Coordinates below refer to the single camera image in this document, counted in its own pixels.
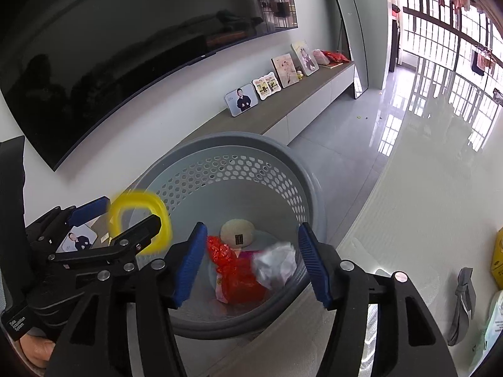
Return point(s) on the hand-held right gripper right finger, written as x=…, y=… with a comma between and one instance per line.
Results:
x=314, y=267

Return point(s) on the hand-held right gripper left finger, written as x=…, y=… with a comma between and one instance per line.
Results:
x=190, y=267

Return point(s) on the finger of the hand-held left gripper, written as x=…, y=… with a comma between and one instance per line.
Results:
x=137, y=235
x=88, y=209

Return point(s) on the white plastic wrapper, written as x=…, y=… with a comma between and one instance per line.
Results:
x=275, y=267

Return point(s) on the red plastic bag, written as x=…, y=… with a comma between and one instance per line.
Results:
x=235, y=279

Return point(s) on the beige round plush pad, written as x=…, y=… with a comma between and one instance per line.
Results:
x=232, y=229

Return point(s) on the grey perforated plastic basket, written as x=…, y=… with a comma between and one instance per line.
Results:
x=235, y=143

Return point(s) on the person's left hand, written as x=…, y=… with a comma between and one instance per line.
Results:
x=37, y=351

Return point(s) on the grey cloth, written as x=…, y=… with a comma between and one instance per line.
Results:
x=463, y=302

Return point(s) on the long grey tv cabinet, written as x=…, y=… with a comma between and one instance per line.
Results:
x=255, y=121

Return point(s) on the black flat television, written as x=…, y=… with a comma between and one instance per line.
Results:
x=118, y=47

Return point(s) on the yellow box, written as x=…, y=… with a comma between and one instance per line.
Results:
x=498, y=259

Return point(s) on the white green packet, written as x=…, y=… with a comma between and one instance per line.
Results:
x=493, y=330

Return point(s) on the red flat packet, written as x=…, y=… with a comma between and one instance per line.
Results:
x=338, y=59

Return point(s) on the pink bag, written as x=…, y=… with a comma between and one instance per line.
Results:
x=322, y=57

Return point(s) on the checkered cloth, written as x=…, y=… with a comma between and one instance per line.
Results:
x=499, y=98

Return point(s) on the dark hanging garment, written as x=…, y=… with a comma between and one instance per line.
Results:
x=481, y=62

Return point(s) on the balcony window grille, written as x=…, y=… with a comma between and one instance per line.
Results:
x=428, y=27

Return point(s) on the rounded photo frame dark suit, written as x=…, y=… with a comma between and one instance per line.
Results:
x=76, y=240

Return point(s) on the photo frame man in black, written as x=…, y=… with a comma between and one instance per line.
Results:
x=241, y=100

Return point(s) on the scalloped photo frame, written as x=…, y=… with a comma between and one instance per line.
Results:
x=266, y=85

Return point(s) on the leaning wall mirror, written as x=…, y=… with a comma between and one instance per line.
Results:
x=358, y=74

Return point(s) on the pale portrait photo frame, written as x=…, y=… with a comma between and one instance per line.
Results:
x=287, y=70

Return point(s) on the tall portrait photo frame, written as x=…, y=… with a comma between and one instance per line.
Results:
x=305, y=58

